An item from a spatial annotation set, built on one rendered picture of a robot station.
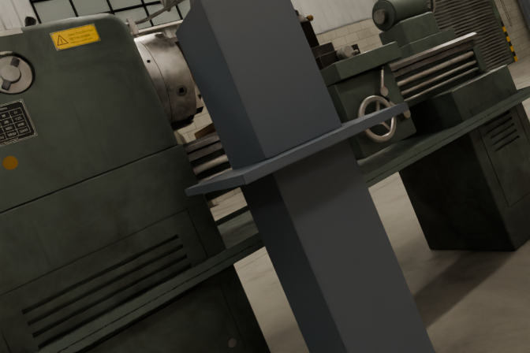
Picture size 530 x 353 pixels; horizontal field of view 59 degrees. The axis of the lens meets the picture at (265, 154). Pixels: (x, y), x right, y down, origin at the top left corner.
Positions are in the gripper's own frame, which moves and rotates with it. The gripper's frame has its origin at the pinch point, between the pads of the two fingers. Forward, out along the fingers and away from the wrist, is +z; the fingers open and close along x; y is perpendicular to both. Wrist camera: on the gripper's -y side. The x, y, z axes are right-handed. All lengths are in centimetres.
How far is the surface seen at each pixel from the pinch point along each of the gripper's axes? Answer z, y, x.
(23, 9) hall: -21, 84, 716
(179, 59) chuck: 13.9, -12.3, -26.9
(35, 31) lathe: -2, -49, -31
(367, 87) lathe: 36, 43, -48
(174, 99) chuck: 24.6, -17.7, -28.8
